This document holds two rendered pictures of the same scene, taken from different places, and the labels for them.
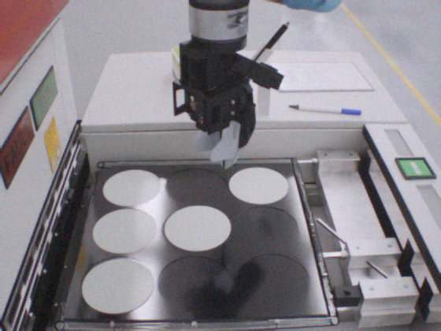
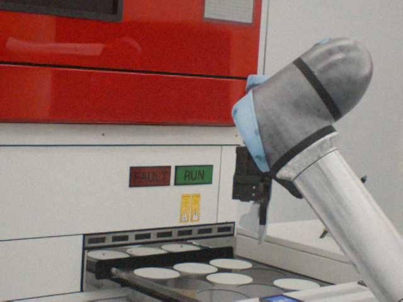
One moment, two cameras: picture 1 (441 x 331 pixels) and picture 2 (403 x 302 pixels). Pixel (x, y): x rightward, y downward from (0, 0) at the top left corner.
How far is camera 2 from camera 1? 1.48 m
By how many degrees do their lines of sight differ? 57
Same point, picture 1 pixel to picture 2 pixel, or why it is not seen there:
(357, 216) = not seen: outside the picture
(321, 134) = not seen: hidden behind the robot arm
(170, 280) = (181, 280)
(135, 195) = (225, 265)
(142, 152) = (264, 259)
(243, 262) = (222, 289)
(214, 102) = (237, 179)
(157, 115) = (283, 236)
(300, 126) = not seen: hidden behind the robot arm
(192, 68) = (237, 160)
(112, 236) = (186, 267)
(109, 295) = (147, 272)
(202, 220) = (237, 278)
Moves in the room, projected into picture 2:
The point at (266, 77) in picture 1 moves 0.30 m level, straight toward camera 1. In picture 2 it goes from (286, 183) to (163, 185)
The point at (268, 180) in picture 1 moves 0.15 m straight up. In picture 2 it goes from (306, 285) to (311, 217)
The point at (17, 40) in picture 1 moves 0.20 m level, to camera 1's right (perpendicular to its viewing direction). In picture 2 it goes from (151, 112) to (207, 119)
